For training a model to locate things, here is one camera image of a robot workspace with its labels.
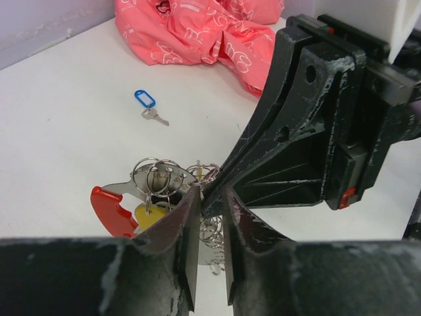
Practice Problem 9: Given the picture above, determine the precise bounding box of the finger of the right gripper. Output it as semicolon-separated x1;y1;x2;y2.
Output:
203;42;365;217

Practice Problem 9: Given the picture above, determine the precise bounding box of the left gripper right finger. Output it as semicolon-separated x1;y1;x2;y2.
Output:
222;187;420;315

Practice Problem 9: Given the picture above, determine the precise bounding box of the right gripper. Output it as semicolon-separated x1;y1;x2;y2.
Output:
216;14;420;210

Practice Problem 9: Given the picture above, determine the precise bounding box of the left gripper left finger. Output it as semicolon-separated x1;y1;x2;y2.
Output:
1;187;201;315

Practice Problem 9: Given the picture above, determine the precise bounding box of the pink patterned cloth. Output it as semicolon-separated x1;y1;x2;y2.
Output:
114;0;284;97

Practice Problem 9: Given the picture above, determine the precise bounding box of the yellow tag on holder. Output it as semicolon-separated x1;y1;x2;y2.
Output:
134;204;168;231

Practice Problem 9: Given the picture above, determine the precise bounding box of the key with light blue tag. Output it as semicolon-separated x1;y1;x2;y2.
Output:
134;90;170;126

